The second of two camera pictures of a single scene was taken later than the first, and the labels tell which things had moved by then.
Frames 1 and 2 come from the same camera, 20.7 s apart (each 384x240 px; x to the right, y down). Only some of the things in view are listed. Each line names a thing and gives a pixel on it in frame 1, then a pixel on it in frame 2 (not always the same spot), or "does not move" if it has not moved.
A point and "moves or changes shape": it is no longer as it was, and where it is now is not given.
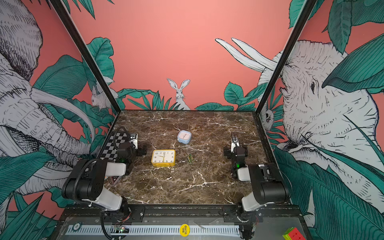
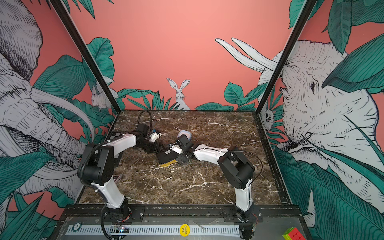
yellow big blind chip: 184,230 does not move
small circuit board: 121,230 does not move
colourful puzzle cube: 293,233 does not move
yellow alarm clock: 161,158 moves or changes shape
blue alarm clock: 184,136 does not move
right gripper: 230,154 -> 181,159
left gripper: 141,151 -> 156,149
